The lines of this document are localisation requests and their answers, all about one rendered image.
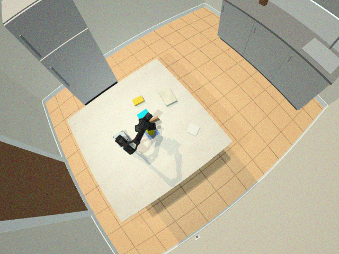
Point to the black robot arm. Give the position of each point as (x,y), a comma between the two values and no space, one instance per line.
(144,124)

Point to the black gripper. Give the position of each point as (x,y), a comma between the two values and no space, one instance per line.
(152,127)

